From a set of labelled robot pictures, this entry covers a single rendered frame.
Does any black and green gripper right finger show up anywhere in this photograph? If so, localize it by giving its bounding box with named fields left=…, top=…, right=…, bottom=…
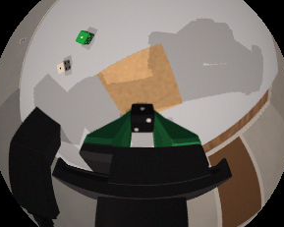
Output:
left=153, top=110, right=201, bottom=147

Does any green die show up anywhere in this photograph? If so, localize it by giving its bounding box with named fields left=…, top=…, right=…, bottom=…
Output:
left=76, top=30, right=94, bottom=45

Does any black die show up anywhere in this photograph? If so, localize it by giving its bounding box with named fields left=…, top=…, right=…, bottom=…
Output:
left=130, top=103, right=155, bottom=133

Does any white die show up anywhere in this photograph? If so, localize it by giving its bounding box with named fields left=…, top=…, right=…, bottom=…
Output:
left=57, top=60, right=71, bottom=74

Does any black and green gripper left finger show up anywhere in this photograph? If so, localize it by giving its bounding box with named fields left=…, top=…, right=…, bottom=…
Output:
left=83, top=110, right=132, bottom=147

